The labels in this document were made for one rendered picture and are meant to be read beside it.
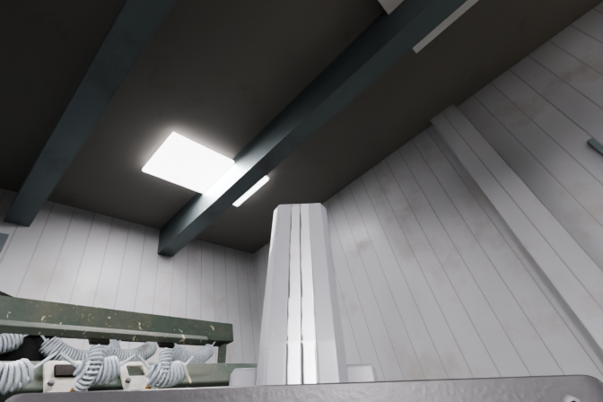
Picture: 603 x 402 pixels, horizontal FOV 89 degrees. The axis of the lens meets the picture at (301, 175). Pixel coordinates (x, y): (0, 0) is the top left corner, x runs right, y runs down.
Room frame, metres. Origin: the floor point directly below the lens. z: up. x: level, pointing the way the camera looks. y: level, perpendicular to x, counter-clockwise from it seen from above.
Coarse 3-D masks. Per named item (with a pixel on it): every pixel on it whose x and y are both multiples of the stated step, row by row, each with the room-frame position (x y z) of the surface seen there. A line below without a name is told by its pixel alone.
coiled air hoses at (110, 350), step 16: (0, 336) 0.96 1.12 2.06; (16, 336) 1.00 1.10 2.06; (0, 352) 0.98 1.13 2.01; (48, 352) 1.10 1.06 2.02; (64, 352) 1.13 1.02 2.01; (80, 352) 1.18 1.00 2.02; (112, 352) 1.28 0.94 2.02; (128, 352) 1.35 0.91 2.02; (144, 352) 1.41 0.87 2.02; (176, 352) 1.55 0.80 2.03; (192, 352) 1.64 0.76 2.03; (208, 352) 1.71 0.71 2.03
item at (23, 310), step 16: (0, 304) 0.94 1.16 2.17; (16, 304) 0.98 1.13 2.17; (32, 304) 1.02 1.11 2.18; (48, 304) 1.07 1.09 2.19; (64, 304) 1.11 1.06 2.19; (16, 320) 1.00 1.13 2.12; (32, 320) 1.04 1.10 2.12; (48, 320) 1.08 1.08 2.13; (64, 320) 1.13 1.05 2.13; (80, 320) 1.18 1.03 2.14; (96, 320) 1.23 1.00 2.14; (112, 320) 1.29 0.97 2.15; (128, 320) 1.35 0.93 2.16; (144, 320) 1.41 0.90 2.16; (160, 320) 1.48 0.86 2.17; (176, 320) 1.56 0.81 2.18; (192, 320) 1.64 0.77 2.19; (64, 336) 1.20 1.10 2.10; (208, 336) 1.74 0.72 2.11; (224, 336) 1.84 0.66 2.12; (224, 352) 1.87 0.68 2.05
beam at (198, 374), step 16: (128, 368) 1.04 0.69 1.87; (192, 368) 1.25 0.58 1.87; (208, 368) 1.31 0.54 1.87; (224, 368) 1.38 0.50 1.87; (32, 384) 0.80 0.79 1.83; (112, 384) 0.97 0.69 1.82; (192, 384) 1.21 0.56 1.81; (208, 384) 1.27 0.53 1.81; (224, 384) 1.34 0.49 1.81; (0, 400) 0.76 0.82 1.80
